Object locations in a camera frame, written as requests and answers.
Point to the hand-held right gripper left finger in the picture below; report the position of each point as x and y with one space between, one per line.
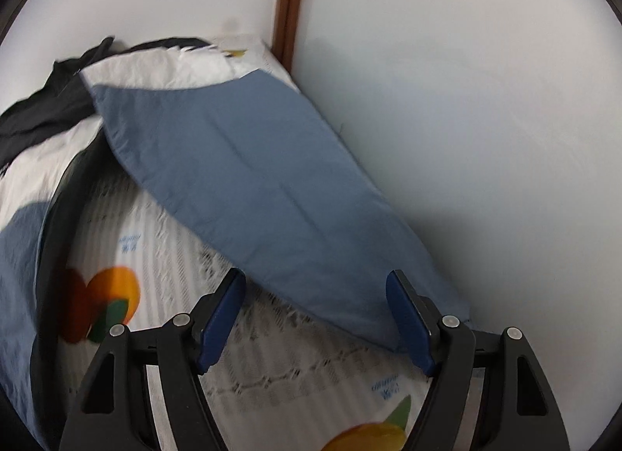
221 322

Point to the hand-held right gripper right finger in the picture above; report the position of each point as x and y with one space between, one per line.
409 322

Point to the black garment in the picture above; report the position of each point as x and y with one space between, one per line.
43 111

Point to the fruit print bedsheet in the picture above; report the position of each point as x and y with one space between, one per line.
160 247

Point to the brown wooden trim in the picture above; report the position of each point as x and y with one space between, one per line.
290 4

